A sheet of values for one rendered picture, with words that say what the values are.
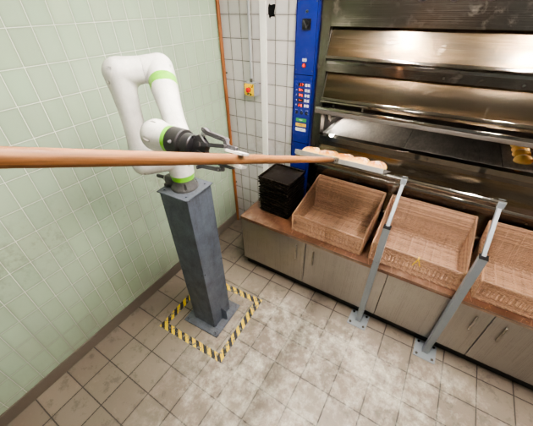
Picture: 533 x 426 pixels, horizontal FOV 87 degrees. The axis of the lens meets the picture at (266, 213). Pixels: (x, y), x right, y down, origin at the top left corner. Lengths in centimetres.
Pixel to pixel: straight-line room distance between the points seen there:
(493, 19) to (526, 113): 52
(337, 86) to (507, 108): 97
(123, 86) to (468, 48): 174
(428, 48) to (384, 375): 204
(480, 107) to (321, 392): 196
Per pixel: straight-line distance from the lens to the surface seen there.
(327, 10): 219
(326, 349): 231
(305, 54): 223
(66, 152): 54
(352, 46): 214
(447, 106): 209
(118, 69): 141
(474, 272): 189
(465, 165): 222
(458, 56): 204
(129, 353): 249
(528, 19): 205
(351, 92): 217
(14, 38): 181
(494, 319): 220
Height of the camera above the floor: 202
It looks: 37 degrees down
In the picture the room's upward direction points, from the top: 1 degrees counter-clockwise
